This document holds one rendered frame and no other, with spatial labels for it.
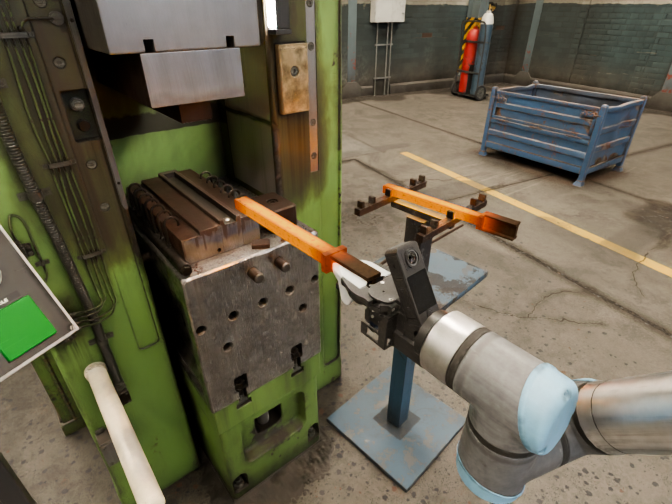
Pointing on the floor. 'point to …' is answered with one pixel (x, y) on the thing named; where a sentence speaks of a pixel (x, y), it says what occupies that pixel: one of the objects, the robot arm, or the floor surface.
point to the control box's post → (12, 486)
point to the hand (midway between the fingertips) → (342, 261)
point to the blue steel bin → (562, 126)
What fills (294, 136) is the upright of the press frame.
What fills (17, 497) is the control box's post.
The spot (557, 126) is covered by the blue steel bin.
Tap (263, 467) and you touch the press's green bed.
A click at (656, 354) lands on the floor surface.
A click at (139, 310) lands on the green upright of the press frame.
